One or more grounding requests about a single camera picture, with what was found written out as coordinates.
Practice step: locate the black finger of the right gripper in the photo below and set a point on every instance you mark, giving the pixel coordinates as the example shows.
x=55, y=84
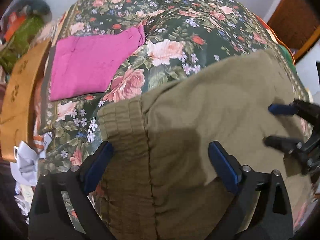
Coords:
x=305, y=110
x=306, y=153

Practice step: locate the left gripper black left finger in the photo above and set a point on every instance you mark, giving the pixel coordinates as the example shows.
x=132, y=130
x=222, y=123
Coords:
x=61, y=208

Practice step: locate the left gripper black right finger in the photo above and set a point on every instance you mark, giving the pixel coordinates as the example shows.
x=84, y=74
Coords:
x=260, y=208

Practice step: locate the olive green pants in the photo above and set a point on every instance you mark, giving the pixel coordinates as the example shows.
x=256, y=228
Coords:
x=160, y=183

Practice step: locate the white crumpled cloth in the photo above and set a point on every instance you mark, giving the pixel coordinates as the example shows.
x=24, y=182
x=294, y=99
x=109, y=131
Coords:
x=25, y=169

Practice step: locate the colourful fleece blanket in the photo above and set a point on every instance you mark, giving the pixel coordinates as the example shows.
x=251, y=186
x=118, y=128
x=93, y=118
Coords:
x=275, y=38

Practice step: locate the brown wooden door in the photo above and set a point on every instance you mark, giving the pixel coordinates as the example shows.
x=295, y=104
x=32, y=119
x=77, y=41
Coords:
x=295, y=24

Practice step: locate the wooden headboard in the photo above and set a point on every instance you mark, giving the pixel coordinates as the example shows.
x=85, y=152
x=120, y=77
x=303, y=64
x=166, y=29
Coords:
x=17, y=117

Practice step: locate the floral bedspread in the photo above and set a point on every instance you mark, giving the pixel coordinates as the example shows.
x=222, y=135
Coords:
x=182, y=37

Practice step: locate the folded pink cloth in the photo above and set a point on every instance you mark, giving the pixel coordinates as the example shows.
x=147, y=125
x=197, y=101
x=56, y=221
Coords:
x=86, y=64

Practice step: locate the green storage bag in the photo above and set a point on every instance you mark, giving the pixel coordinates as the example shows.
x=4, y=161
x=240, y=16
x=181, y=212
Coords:
x=20, y=42

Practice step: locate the orange box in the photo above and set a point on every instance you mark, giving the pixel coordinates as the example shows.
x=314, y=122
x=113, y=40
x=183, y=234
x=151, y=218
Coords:
x=15, y=22

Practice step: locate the grey plush toy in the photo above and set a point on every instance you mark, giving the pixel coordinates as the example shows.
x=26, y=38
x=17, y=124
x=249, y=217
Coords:
x=33, y=7

